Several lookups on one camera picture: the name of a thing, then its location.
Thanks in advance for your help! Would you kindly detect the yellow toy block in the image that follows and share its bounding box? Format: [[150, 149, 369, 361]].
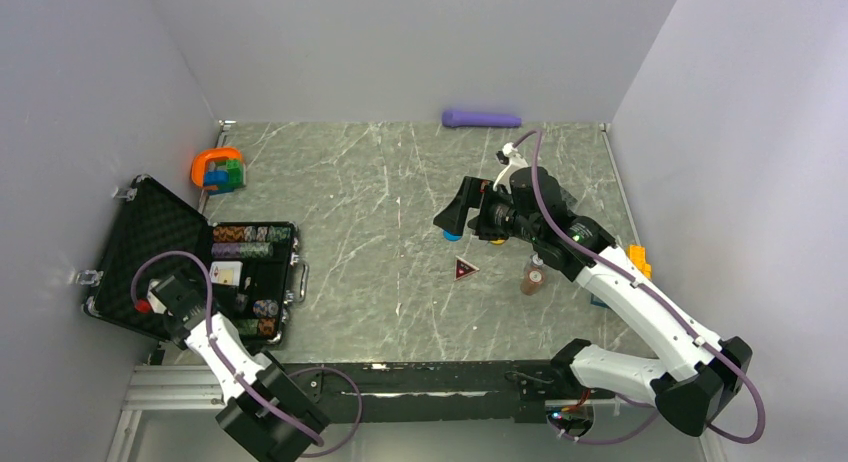
[[627, 245, 652, 279]]

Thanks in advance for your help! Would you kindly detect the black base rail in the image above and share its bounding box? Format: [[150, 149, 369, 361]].
[[295, 360, 612, 423]]

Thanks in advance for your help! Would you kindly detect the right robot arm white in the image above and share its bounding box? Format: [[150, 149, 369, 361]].
[[433, 168, 753, 437]]

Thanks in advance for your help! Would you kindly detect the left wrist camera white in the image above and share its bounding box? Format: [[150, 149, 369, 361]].
[[134, 279, 167, 315]]

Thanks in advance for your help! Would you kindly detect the purple cylinder tube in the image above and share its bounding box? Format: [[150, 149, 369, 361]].
[[441, 109, 522, 128]]

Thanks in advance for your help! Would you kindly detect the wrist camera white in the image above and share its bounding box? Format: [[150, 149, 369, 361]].
[[134, 279, 167, 315], [494, 143, 529, 189]]

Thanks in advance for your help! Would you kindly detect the black poker chip case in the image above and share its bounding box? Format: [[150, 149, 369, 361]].
[[77, 174, 309, 346]]

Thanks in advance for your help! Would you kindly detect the blue green chip stack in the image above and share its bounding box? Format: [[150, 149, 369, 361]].
[[265, 226, 291, 243]]

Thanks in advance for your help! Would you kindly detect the playing card deck ace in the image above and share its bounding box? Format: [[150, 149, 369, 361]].
[[209, 261, 244, 287]]

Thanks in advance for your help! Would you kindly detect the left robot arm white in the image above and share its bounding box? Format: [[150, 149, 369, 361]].
[[149, 275, 330, 461]]

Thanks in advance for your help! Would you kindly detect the blue round dealer button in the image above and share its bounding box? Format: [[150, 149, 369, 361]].
[[443, 231, 462, 242]]

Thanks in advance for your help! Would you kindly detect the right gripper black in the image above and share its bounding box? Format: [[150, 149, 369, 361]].
[[434, 175, 541, 243]]

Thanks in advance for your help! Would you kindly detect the purple black chip stack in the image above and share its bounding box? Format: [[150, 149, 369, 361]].
[[210, 243, 242, 259]]

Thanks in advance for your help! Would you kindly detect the orange black chip stack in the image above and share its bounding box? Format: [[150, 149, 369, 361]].
[[212, 225, 246, 243]]

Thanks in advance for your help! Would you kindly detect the blue yellow toy tile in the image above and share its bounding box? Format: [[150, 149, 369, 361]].
[[590, 295, 608, 308]]

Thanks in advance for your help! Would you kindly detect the red triangle all-in marker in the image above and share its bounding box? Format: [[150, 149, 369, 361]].
[[454, 256, 480, 281]]

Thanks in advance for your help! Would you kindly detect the brown red chip stack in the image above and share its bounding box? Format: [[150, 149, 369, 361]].
[[519, 260, 546, 296]]

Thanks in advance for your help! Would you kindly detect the yellow green chip stack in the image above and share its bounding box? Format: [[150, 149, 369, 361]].
[[238, 242, 274, 259]]

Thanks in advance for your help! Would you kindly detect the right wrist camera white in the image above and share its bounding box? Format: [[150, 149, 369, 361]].
[[494, 143, 529, 189]]

